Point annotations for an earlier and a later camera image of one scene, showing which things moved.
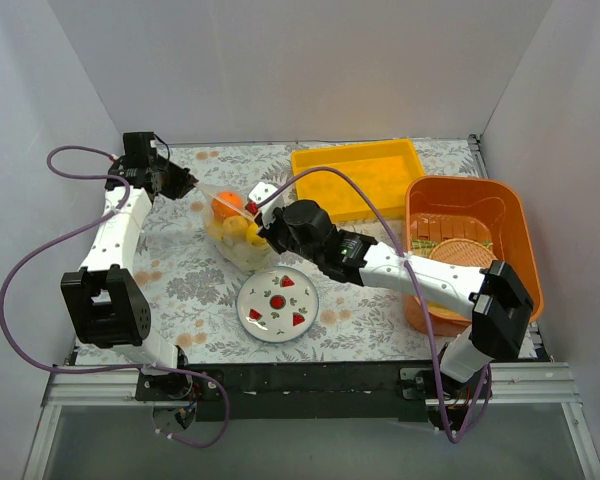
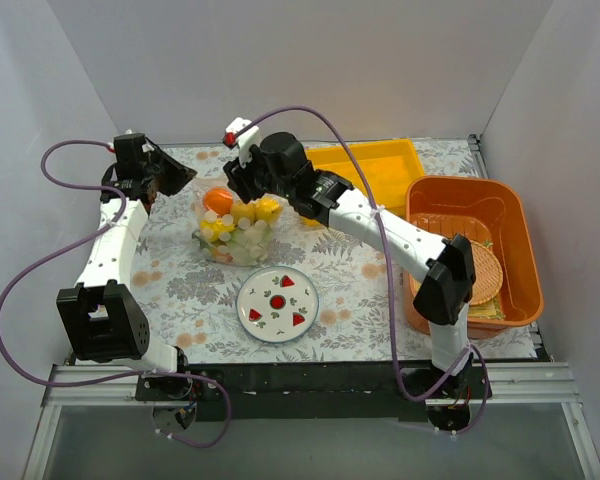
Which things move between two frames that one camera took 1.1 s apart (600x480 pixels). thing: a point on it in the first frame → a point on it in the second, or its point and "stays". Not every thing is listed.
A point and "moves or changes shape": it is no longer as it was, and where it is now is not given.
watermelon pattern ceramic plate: (277, 304) stays
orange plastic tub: (497, 202) stays
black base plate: (309, 391) stays
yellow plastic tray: (383, 168) stays
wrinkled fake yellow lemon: (234, 227) → (241, 210)
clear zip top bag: (232, 229) moves or changes shape
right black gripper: (272, 229) → (245, 181)
